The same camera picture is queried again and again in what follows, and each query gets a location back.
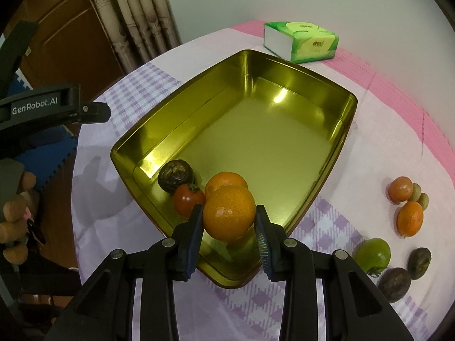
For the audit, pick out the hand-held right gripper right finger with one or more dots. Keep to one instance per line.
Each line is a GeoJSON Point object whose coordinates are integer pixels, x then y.
{"type": "Point", "coordinates": [263, 245]}

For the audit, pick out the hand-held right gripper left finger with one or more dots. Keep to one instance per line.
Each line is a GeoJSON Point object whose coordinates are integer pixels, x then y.
{"type": "Point", "coordinates": [195, 241]}

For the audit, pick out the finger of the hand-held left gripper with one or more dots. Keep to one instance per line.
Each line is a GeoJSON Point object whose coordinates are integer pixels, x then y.
{"type": "Point", "coordinates": [96, 112]}

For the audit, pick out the red tomato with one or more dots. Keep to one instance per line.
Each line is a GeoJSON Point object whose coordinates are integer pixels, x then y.
{"type": "Point", "coordinates": [186, 200]}

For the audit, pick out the orange mandarin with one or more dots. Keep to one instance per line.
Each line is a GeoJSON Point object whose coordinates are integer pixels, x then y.
{"type": "Point", "coordinates": [410, 219]}
{"type": "Point", "coordinates": [224, 180]}
{"type": "Point", "coordinates": [229, 213]}

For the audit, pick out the round dark brown fruit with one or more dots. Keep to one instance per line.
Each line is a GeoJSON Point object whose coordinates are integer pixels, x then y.
{"type": "Point", "coordinates": [419, 263]}
{"type": "Point", "coordinates": [176, 176]}

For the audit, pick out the green tomato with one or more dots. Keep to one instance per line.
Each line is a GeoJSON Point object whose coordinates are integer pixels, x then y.
{"type": "Point", "coordinates": [371, 255]}

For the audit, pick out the dark red gold-lined tin box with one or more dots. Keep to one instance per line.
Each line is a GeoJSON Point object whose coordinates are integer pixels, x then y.
{"type": "Point", "coordinates": [256, 131]}

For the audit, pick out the oval dark brown fruit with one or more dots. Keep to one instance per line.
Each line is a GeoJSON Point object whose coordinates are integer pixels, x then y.
{"type": "Point", "coordinates": [394, 285]}

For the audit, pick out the orange-red tomato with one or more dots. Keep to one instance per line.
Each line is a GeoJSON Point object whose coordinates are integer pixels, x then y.
{"type": "Point", "coordinates": [400, 188]}

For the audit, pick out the person's left hand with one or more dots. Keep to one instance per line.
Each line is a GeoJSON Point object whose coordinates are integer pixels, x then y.
{"type": "Point", "coordinates": [14, 211]}

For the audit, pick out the blue foam floor mat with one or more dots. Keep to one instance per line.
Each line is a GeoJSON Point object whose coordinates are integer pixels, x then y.
{"type": "Point", "coordinates": [46, 156]}

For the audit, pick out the brown wooden door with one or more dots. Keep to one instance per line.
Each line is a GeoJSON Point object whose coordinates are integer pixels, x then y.
{"type": "Point", "coordinates": [71, 35]}

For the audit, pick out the beige patterned curtain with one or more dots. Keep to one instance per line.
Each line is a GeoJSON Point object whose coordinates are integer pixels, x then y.
{"type": "Point", "coordinates": [135, 14]}

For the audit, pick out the tan longan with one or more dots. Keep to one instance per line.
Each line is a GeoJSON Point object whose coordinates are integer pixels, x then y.
{"type": "Point", "coordinates": [416, 190]}
{"type": "Point", "coordinates": [423, 201]}

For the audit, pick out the green tissue pack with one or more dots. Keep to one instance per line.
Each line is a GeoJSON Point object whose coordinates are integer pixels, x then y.
{"type": "Point", "coordinates": [305, 39]}

